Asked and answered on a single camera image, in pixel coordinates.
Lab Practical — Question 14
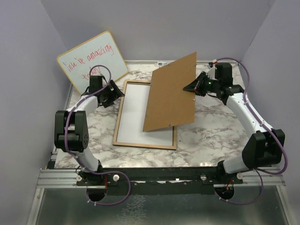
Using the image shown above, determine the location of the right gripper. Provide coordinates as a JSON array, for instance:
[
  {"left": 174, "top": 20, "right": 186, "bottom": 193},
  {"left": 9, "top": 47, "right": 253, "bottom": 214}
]
[{"left": 183, "top": 71, "right": 220, "bottom": 97}]

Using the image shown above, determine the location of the wooden picture frame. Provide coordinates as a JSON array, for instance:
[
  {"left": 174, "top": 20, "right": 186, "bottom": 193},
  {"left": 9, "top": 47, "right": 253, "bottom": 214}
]
[{"left": 112, "top": 79, "right": 178, "bottom": 150}]

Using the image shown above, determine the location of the brown backing board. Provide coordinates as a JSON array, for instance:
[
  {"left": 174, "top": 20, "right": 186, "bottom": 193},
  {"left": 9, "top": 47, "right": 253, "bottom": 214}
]
[{"left": 143, "top": 52, "right": 197, "bottom": 132}]

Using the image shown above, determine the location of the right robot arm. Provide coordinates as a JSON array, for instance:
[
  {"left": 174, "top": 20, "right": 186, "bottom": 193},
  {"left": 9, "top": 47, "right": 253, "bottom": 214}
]
[{"left": 183, "top": 60, "right": 288, "bottom": 183}]

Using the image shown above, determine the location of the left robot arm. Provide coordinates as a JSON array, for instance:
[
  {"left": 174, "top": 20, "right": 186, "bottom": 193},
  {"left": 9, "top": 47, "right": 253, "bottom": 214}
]
[{"left": 54, "top": 75, "right": 125, "bottom": 185}]

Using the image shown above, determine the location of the whiteboard with red writing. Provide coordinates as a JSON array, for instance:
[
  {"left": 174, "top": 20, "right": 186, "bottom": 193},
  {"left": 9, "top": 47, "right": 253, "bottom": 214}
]
[{"left": 57, "top": 31, "right": 128, "bottom": 94}]

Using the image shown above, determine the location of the white remote label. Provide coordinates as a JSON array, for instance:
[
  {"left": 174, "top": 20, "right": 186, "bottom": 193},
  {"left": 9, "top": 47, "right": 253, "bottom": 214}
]
[{"left": 155, "top": 61, "right": 173, "bottom": 67}]

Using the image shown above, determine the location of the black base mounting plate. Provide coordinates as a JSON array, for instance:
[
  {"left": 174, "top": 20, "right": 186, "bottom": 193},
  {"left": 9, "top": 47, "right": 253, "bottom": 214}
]
[{"left": 76, "top": 166, "right": 243, "bottom": 195}]

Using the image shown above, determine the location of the aluminium rail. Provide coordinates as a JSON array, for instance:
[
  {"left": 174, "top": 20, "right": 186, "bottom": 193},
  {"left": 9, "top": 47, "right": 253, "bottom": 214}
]
[{"left": 37, "top": 167, "right": 285, "bottom": 188}]

